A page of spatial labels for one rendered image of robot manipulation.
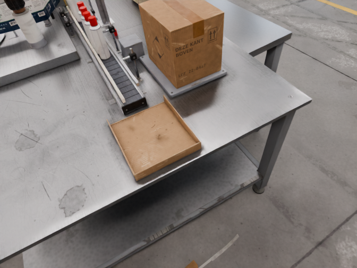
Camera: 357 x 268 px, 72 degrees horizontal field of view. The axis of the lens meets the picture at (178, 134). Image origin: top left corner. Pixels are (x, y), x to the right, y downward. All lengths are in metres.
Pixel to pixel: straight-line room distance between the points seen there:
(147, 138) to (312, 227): 1.20
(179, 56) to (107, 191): 0.58
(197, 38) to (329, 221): 1.35
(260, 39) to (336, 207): 1.14
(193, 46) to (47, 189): 0.76
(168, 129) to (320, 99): 1.76
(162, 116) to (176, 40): 0.30
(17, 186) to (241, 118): 0.86
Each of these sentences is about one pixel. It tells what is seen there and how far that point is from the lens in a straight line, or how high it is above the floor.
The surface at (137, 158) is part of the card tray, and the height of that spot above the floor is 0.83.
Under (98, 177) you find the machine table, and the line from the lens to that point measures 0.93.
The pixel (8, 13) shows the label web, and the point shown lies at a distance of 1.82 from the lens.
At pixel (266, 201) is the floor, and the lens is 1.77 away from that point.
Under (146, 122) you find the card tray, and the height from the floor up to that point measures 0.83.
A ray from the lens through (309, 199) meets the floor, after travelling 1.86.
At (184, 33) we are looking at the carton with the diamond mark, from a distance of 1.00.
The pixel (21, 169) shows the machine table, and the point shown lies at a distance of 1.10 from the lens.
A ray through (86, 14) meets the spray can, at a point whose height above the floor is 1.08.
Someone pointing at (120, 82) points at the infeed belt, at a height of 0.88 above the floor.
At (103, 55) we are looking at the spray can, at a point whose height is 0.91.
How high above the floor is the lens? 1.57
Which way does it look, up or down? 50 degrees down
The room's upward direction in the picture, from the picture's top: 8 degrees counter-clockwise
